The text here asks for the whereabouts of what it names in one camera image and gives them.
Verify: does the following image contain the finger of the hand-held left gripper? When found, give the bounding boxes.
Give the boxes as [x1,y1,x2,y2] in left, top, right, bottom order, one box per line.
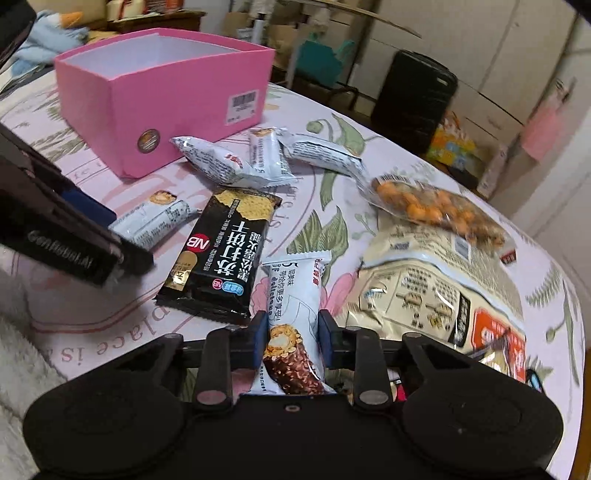
[113,236,156,282]
[0,124,117,223]

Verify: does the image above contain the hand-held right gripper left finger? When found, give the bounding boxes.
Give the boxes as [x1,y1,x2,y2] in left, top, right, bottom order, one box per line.
[113,311,271,412]

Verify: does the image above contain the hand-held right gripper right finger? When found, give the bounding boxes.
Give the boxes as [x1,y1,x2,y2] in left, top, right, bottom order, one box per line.
[318,310,467,411]

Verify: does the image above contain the white chocolate snack bar packet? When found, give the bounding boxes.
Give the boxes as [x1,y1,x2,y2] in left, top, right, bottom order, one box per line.
[252,251,340,398]

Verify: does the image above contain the pink cardboard box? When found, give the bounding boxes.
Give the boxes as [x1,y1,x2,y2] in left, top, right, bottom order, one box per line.
[53,28,277,180]

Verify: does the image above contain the large beige snack bag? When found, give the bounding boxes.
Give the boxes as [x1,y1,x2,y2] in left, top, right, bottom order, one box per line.
[344,226,529,384]

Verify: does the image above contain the clear bag of coated peanuts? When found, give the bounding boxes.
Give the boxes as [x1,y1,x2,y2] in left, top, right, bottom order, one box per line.
[367,174,515,259]

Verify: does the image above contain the small white snack packet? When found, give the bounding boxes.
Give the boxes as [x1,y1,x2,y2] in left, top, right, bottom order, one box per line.
[247,127,296,185]
[277,129,365,178]
[168,136,266,188]
[108,189,203,252]

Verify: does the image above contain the black cracker packet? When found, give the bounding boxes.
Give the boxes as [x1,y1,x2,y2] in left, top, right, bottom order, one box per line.
[154,187,283,326]

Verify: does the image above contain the white fluffy cloth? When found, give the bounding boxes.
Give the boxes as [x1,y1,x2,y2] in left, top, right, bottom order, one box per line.
[0,272,75,444]

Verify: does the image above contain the floral bed sheet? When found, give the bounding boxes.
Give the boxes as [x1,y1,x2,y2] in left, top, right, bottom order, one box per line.
[0,60,587,480]

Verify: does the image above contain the blue plush toy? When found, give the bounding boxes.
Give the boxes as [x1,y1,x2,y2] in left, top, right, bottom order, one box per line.
[14,9,90,63]

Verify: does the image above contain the colourful printed bag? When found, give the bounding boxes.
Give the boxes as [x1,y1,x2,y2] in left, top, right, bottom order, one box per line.
[425,113,478,167]

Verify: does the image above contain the black suitcase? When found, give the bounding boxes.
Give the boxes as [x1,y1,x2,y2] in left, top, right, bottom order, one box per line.
[372,50,459,155]

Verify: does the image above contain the teal bag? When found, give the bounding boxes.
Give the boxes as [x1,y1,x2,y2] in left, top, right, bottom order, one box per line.
[295,39,356,88]

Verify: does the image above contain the pink hanging bag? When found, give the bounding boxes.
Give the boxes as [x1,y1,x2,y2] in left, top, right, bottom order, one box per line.
[522,90,573,162]

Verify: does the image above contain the white wardrobe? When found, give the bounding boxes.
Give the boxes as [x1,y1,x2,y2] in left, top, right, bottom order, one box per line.
[455,0,580,127]

